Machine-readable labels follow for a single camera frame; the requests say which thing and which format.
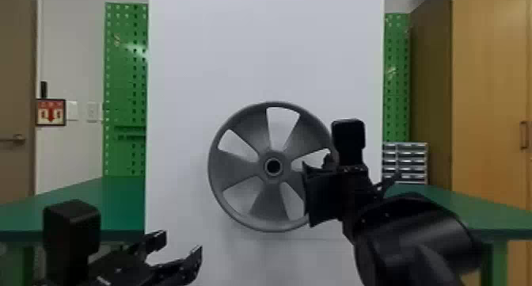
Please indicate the wooden cupboard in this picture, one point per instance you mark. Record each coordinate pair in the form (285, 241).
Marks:
(490, 92)

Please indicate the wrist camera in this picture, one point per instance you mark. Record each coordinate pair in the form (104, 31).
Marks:
(70, 237)
(348, 140)

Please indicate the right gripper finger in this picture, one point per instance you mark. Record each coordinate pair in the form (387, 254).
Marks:
(319, 194)

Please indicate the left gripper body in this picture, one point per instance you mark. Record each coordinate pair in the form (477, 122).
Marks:
(120, 269)

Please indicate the white drawer cabinet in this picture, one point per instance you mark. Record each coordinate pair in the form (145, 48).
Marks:
(405, 163)

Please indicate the red wall sign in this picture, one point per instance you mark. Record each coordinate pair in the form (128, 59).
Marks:
(50, 112)

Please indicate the grey wheel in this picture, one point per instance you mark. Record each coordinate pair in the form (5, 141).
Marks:
(243, 171)

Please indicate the white panel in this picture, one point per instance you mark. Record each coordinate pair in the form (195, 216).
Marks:
(266, 50)

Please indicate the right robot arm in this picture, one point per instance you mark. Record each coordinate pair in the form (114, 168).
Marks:
(415, 246)

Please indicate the white wall switch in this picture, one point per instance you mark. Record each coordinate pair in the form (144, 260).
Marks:
(93, 112)
(72, 110)

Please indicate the brown door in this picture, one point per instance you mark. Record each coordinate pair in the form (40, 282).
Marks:
(16, 71)

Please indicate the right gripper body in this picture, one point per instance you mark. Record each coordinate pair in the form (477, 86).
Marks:
(351, 192)

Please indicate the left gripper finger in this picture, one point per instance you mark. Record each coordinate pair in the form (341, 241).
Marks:
(149, 239)
(180, 264)

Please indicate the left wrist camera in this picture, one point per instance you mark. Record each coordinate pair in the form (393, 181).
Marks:
(70, 237)

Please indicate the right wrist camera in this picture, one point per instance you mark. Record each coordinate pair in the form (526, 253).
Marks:
(348, 140)

